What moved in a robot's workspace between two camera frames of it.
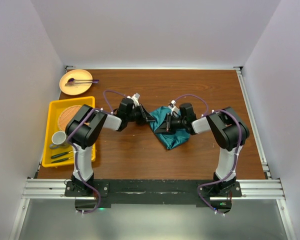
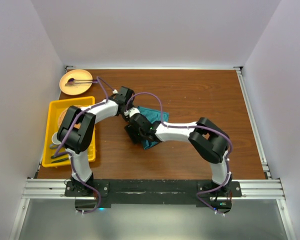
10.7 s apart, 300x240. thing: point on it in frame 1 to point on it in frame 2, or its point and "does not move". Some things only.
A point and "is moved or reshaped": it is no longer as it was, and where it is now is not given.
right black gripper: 165,128 to 131,131
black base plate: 94,196 does not move
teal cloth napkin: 171,140 is moved or reshaped
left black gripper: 145,116 to 130,103
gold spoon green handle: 61,154 does not move
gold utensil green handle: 61,160 does not move
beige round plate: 74,88 does not move
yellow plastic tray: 65,154 does not move
